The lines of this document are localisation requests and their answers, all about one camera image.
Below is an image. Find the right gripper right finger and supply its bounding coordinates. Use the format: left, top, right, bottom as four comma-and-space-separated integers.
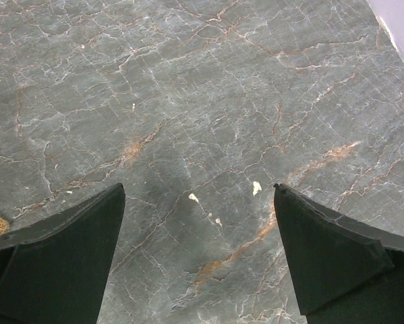
274, 184, 404, 323

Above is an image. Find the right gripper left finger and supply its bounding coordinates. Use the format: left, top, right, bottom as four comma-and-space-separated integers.
0, 183, 125, 323

